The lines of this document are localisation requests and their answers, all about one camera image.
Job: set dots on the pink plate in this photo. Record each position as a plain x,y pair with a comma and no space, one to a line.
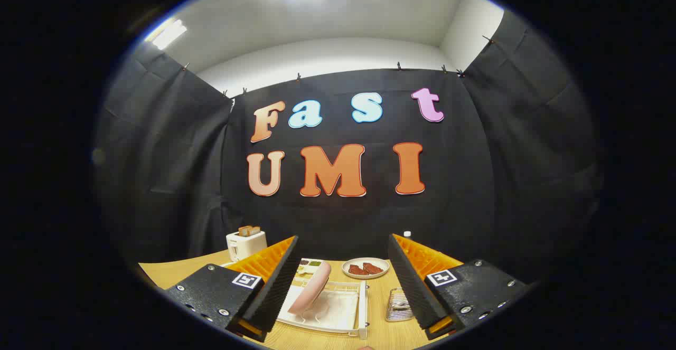
311,289

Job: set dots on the ceiling light panel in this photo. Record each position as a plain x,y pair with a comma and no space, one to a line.
168,33

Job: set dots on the white divided dish with beans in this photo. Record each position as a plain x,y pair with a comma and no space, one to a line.
311,263

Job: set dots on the white toaster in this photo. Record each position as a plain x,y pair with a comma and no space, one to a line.
245,245

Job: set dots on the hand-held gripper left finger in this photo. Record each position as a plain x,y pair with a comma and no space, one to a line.
277,292

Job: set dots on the red meat piece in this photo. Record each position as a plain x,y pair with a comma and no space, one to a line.
357,270
373,268

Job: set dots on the black backdrop cloth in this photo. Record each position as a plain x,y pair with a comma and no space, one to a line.
343,218

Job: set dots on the white round plate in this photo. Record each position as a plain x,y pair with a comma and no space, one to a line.
369,259

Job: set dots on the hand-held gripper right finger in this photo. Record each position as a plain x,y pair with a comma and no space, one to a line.
414,286

